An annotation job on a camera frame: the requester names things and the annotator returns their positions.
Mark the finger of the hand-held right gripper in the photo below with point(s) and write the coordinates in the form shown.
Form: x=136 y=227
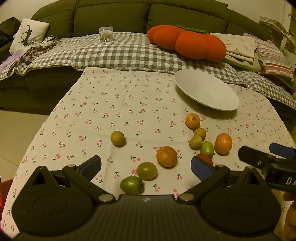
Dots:
x=252 y=154
x=282 y=150

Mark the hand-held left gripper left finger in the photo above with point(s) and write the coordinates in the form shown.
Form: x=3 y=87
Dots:
x=91 y=165

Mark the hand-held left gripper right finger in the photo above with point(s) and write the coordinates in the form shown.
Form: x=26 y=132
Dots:
x=201 y=169

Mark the red fruit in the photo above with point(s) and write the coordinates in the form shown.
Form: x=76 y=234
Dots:
x=205 y=158

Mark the bright green oval fruit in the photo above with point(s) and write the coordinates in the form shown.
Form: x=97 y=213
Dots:
x=207 y=148

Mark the small tangerine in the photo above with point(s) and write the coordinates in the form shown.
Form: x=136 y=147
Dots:
x=223 y=143

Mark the large orange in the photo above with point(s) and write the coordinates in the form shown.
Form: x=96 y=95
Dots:
x=166 y=156

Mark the yellow-green round fruit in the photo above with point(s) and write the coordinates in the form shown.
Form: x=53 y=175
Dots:
x=118 y=138

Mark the dull green fruit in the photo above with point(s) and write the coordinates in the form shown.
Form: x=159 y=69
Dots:
x=131 y=185

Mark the orange with dimple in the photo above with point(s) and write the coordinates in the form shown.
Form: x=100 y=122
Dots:
x=192 y=120

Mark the smooth round green fruit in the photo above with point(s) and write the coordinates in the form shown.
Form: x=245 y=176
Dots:
x=146 y=170

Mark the white plate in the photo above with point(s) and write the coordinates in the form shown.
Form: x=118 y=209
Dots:
x=208 y=90

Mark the person's right hand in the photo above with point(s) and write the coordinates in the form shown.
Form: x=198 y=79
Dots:
x=290 y=196

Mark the small yellow-green fruit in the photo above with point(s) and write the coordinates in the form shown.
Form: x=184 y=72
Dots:
x=195 y=142
x=200 y=133

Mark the cherry print tablecloth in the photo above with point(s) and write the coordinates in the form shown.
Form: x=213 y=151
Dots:
x=115 y=104

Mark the striped folded cloth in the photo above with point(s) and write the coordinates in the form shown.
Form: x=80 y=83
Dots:
x=270 y=55

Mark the grey checkered blanket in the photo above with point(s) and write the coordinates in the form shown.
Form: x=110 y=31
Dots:
x=115 y=51

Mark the orange pumpkin cushion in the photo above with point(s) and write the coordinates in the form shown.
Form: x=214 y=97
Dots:
x=189 y=44

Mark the stack of papers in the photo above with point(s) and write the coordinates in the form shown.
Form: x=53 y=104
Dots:
x=272 y=24

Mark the floral patterned cloth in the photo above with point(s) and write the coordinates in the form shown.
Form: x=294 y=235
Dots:
x=39 y=46

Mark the clear cotton swab container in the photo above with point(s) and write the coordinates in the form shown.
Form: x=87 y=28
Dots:
x=106 y=34

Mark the white pillow with dark print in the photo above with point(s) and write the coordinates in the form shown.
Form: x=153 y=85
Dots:
x=34 y=29

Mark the green sofa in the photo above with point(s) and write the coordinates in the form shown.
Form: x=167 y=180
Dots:
x=111 y=14

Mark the dark cloth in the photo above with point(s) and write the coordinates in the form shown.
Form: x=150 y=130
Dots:
x=7 y=29

